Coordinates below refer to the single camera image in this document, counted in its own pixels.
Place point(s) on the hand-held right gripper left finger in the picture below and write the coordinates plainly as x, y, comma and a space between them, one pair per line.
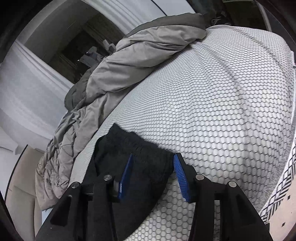
126, 176

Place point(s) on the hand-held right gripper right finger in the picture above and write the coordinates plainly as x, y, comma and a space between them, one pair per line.
181, 176

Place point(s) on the black pants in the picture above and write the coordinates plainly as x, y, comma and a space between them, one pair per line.
148, 157

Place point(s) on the black white patterned cloth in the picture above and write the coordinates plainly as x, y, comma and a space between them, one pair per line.
277, 194

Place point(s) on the grey duvet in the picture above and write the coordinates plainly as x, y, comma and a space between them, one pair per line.
129, 64

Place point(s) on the white curtain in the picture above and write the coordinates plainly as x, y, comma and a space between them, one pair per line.
27, 92
129, 14

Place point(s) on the beige upholstered bed frame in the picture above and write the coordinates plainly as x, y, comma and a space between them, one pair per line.
20, 190

